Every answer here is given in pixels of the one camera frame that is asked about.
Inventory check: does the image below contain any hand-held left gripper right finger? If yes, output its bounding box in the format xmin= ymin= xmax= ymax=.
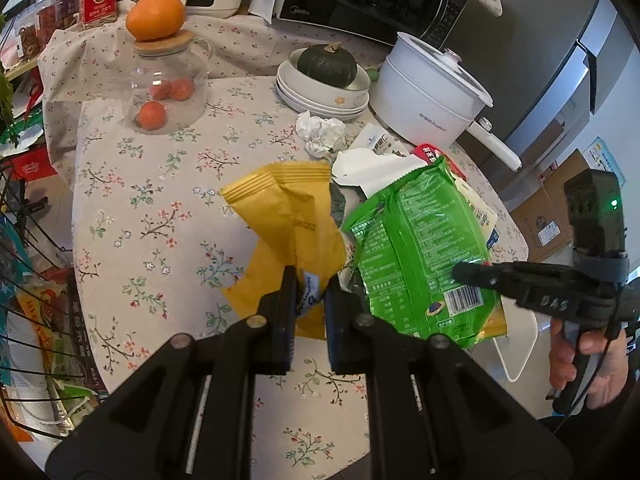
xmin=324 ymin=276 xmax=573 ymax=480

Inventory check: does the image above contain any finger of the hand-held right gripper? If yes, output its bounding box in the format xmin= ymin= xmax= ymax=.
xmin=451 ymin=261 xmax=532 ymax=302

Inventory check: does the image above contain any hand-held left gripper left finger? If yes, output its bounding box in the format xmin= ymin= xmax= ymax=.
xmin=45 ymin=265 xmax=301 ymax=480

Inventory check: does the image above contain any pale yellow snack packet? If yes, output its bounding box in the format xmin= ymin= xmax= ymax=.
xmin=452 ymin=175 xmax=501 ymax=251

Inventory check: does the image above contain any green snack packet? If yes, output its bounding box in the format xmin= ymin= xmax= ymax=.
xmin=341 ymin=156 xmax=508 ymax=350

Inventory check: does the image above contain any white torn packet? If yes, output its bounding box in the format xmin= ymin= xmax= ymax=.
xmin=331 ymin=149 xmax=426 ymax=196

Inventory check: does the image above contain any white tissue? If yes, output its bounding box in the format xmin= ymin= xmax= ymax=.
xmin=296 ymin=111 xmax=347 ymax=157

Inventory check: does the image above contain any person's right hand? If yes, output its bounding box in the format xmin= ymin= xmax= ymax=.
xmin=547 ymin=319 xmax=631 ymax=408

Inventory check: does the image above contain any cardboard box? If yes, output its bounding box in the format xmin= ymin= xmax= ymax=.
xmin=542 ymin=150 xmax=593 ymax=221
xmin=510 ymin=185 xmax=576 ymax=263

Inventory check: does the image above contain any blue printed notice sheet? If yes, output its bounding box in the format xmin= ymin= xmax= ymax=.
xmin=582 ymin=136 xmax=626 ymax=186

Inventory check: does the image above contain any grey refrigerator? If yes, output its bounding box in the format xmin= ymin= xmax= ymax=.
xmin=467 ymin=0 xmax=640 ymax=201

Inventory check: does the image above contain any floral tablecloth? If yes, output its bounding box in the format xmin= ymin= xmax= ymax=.
xmin=37 ymin=10 xmax=531 ymax=480

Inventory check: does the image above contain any white printed snack packet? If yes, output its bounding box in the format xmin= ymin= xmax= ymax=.
xmin=345 ymin=122 xmax=413 ymax=161

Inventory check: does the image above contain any white electric pot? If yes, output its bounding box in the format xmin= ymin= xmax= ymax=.
xmin=369 ymin=31 xmax=522 ymax=170

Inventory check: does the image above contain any dark printed packet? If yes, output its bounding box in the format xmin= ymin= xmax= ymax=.
xmin=64 ymin=267 xmax=110 ymax=397

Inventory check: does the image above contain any white bowl with flower print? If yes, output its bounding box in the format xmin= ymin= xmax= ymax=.
xmin=289 ymin=46 xmax=372 ymax=107

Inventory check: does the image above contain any dark green pumpkin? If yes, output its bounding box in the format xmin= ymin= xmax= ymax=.
xmin=297 ymin=42 xmax=358 ymax=88

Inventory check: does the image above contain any glass teapot with wooden lid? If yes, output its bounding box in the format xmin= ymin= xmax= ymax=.
xmin=127 ymin=30 xmax=215 ymax=133

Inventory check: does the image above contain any large orange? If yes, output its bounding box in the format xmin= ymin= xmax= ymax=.
xmin=125 ymin=0 xmax=186 ymax=42

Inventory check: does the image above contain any clear plastic jar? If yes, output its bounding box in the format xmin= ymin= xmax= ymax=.
xmin=31 ymin=0 xmax=57 ymax=46
xmin=50 ymin=0 xmax=81 ymax=31
xmin=14 ymin=10 xmax=40 ymax=58

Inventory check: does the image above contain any black wire rack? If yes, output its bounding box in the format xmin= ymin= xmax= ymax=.
xmin=0 ymin=160 xmax=108 ymax=441

